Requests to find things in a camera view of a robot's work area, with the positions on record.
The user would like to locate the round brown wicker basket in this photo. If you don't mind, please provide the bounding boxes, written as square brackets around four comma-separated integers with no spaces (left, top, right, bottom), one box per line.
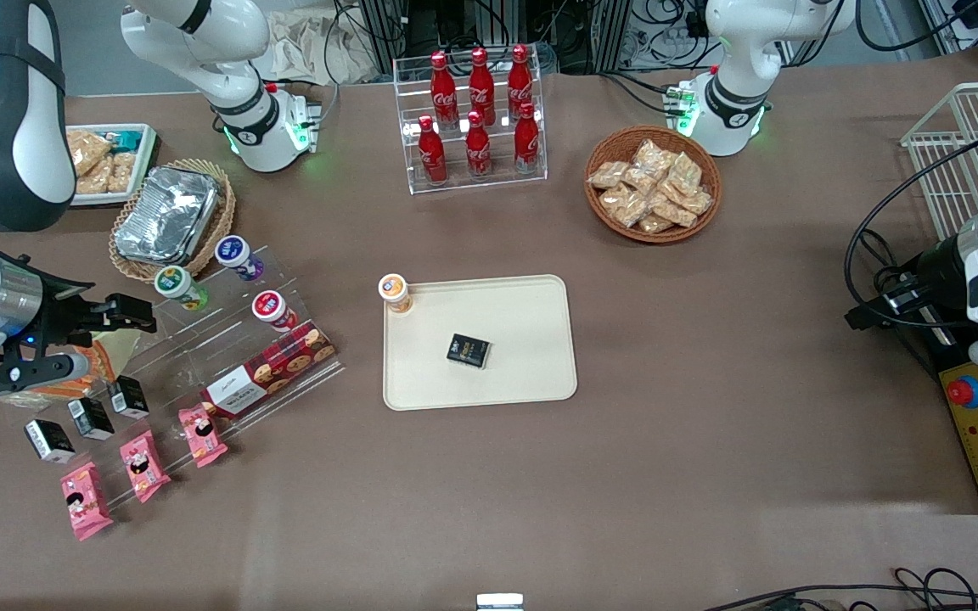
[585,126,722,245]

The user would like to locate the red cookie box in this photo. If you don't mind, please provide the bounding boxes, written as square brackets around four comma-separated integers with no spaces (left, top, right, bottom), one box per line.
[200,321,337,419]

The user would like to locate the orange lidded cup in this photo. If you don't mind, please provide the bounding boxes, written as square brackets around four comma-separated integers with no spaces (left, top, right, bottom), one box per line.
[378,273,413,315]

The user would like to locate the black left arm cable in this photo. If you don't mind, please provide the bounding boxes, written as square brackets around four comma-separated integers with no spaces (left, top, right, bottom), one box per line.
[844,136,978,330]

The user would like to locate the silver foil container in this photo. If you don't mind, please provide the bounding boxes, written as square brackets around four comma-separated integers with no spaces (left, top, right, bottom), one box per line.
[114,166,220,266]

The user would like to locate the light woven wicker basket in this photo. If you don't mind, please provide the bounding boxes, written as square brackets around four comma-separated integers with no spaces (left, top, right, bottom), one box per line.
[109,159,237,283]

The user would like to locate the white wire basket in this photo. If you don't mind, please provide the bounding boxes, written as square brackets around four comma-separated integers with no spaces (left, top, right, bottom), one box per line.
[901,82,978,243]

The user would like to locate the aluminium frame equipment rack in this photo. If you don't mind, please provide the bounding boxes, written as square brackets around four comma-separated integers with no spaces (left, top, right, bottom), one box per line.
[357,0,711,76]

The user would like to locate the black floor cables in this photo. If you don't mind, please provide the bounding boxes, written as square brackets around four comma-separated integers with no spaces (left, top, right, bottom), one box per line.
[701,567,978,611]

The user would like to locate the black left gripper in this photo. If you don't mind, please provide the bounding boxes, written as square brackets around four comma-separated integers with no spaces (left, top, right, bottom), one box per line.
[846,236,970,331]

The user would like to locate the red lidded yogurt cup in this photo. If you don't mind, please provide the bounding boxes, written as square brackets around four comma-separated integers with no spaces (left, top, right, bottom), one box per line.
[251,290,298,332]

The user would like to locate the white rectangular snack tray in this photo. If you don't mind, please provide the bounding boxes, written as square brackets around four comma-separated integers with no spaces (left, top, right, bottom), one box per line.
[65,124,159,208]

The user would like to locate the pink snack packet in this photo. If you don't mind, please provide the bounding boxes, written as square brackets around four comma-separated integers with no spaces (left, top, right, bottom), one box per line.
[120,429,172,504]
[178,403,228,469]
[60,462,115,542]

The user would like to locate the green lidded yogurt cup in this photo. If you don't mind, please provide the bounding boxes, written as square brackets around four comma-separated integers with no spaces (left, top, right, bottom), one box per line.
[155,266,210,311]

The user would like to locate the clear acrylic stepped display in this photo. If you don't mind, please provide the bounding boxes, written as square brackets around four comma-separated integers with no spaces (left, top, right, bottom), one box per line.
[0,246,346,512]

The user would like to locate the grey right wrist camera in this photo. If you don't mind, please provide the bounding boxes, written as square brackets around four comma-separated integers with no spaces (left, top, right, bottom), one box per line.
[0,350,93,400]

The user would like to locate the triangle sandwich orange label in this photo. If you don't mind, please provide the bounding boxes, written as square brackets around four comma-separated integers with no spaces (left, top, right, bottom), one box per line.
[0,378,104,410]
[73,329,148,384]

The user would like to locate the red cola bottle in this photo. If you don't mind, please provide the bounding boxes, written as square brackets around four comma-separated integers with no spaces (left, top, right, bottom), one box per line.
[514,102,541,175]
[508,44,534,120]
[430,51,458,128]
[418,115,447,185]
[469,48,496,124]
[465,110,492,179]

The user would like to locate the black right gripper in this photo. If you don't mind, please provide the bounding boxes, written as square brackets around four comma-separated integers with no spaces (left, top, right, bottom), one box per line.
[26,280,157,350]

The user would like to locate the beige plastic serving tray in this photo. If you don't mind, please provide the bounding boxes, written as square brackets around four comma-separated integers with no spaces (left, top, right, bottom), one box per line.
[382,274,579,412]

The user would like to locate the clear acrylic bottle rack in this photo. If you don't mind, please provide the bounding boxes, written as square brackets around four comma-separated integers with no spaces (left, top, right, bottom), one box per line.
[393,47,548,196]

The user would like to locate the purple lidded yogurt cup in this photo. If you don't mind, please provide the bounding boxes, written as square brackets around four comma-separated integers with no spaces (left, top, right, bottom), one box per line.
[215,235,266,283]

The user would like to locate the small black carton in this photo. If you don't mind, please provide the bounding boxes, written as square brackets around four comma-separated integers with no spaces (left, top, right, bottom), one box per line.
[24,419,76,464]
[107,376,151,420]
[67,397,115,441]

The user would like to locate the beige crumpled cloth bag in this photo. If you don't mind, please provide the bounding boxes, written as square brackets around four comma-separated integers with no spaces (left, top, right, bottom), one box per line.
[256,8,381,86]

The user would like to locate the small black snack box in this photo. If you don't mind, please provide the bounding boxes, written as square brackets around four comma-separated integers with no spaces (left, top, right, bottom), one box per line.
[446,334,492,371]

